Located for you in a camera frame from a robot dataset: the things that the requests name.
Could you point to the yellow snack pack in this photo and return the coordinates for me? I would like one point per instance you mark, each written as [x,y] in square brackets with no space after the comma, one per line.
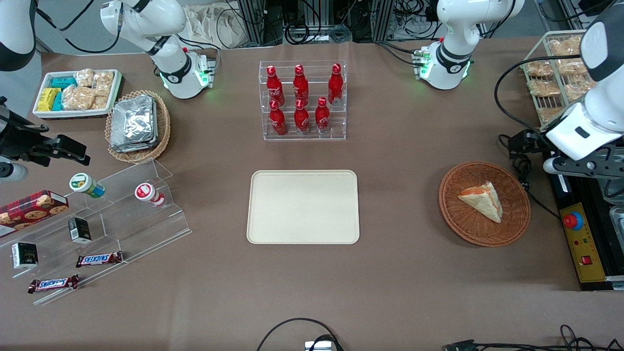
[48,99]

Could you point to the green lid white cup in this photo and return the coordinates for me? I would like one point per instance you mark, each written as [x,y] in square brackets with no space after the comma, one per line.
[84,184]

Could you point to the black yellow control box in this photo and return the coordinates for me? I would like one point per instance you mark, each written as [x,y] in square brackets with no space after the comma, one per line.
[585,243]

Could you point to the red cola bottle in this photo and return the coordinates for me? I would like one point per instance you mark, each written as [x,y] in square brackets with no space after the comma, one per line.
[278,121]
[335,85]
[302,119]
[301,85]
[322,117]
[274,87]

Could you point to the small black box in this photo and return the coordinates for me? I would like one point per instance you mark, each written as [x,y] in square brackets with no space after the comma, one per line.
[79,230]
[24,255]

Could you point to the silver foil pack stack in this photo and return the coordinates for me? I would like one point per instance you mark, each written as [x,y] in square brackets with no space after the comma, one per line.
[134,124]

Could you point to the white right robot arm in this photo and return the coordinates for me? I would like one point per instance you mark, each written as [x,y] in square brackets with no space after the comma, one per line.
[175,73]

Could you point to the oval brown wicker basket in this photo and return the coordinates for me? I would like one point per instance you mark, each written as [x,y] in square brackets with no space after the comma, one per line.
[163,131]

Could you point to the red cookie box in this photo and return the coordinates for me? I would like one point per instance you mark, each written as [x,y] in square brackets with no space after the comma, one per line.
[29,209]

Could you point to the clear acrylic bottle rack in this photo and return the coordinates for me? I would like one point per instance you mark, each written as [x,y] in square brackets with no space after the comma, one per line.
[302,137]

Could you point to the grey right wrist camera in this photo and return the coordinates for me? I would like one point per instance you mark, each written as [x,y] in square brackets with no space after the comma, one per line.
[12,171]

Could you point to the teal snack pack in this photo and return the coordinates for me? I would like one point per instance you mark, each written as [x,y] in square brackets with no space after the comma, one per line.
[58,102]
[63,82]

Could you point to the round brown wicker basket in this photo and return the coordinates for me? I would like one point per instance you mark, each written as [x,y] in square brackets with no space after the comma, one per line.
[468,219]

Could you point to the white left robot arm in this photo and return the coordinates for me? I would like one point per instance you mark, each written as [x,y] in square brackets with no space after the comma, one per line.
[453,58]

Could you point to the clear acrylic stepped shelf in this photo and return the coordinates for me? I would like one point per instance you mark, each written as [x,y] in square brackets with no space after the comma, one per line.
[141,234]

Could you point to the clear rice cracker bag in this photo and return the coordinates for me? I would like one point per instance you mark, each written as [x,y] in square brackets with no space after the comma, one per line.
[100,102]
[103,83]
[84,77]
[78,98]

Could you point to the bagged brown pastry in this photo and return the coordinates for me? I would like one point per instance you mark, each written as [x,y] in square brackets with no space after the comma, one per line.
[551,114]
[577,90]
[539,69]
[543,88]
[571,67]
[565,46]

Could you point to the cream plastic tray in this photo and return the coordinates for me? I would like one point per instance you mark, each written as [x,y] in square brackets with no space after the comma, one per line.
[302,207]

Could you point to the red lid white cup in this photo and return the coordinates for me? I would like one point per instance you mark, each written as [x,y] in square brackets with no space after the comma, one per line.
[146,192]

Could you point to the clear plastic container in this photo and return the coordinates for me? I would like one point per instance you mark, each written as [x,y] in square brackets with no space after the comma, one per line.
[618,222]

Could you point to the red emergency stop button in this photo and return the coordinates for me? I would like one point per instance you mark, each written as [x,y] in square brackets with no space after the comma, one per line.
[573,221]

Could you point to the Snickers chocolate bar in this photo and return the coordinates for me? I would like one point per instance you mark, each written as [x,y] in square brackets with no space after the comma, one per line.
[99,259]
[52,283]

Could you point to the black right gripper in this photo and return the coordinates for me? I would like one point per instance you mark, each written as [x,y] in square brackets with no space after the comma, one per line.
[18,140]

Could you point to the triangular sandwich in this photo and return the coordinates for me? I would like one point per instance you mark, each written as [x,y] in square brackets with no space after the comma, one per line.
[482,199]

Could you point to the white rectangular snack tray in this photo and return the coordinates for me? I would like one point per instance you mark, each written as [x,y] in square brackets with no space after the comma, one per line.
[73,114]

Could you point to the white cloth bag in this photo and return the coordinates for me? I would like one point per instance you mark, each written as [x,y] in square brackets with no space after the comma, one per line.
[214,27]

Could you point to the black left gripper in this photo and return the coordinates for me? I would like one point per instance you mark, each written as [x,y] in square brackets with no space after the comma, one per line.
[535,142]

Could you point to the small silver connector box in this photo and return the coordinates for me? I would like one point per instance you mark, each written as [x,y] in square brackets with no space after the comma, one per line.
[318,346]

